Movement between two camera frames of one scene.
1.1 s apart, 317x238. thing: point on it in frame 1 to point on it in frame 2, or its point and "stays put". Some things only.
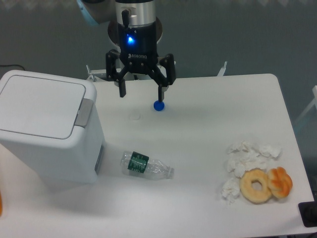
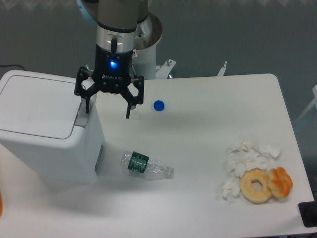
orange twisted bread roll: [280, 182] stays put
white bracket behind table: [222, 70] stays put
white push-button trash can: [52, 124] stays put
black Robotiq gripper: [138, 54] to [112, 74]
